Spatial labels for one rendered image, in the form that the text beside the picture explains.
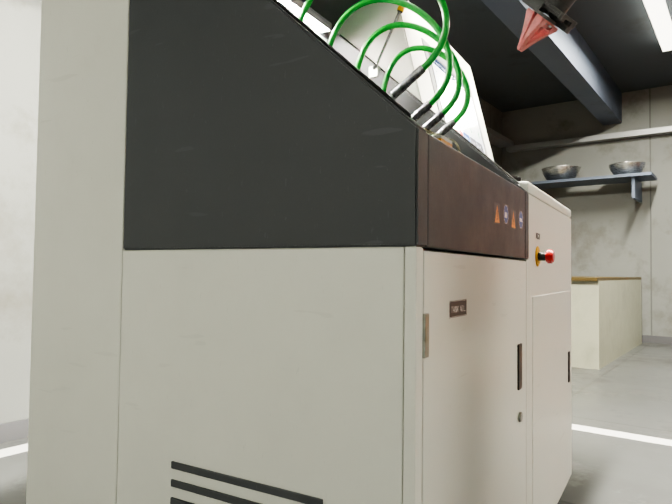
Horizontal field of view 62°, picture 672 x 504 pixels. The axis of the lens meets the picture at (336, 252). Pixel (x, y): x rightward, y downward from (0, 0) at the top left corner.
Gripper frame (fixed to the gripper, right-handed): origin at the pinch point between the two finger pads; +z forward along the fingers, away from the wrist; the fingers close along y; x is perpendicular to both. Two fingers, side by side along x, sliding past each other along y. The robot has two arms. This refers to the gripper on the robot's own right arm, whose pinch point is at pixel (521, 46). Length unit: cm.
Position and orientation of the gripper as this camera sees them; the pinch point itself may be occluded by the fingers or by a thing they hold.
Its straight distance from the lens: 127.5
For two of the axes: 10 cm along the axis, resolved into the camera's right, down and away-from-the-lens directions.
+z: -5.1, 7.0, 4.9
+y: -4.7, -7.1, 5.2
